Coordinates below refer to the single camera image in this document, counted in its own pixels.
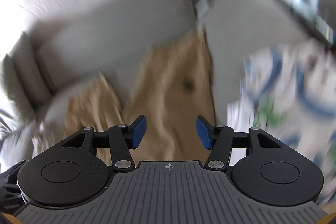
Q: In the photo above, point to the white blue printed cloth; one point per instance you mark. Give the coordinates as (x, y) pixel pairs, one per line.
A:
(288, 82)

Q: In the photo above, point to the grey sofa back cushion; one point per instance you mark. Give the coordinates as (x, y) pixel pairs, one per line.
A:
(29, 74)

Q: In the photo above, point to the white fabric tag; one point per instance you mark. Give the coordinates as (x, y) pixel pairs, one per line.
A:
(202, 6)

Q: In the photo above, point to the grey sofa cushion with tag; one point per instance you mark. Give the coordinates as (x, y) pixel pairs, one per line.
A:
(249, 24)

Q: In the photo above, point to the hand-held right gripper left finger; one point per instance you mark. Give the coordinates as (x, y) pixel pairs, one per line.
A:
(139, 132)

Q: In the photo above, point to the grey sofa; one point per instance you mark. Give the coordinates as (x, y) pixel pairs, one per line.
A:
(118, 24)

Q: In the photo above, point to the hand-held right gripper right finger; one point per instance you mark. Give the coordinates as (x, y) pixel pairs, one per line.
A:
(203, 132)

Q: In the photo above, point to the grey throw pillow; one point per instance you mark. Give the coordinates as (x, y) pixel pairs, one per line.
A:
(15, 134)

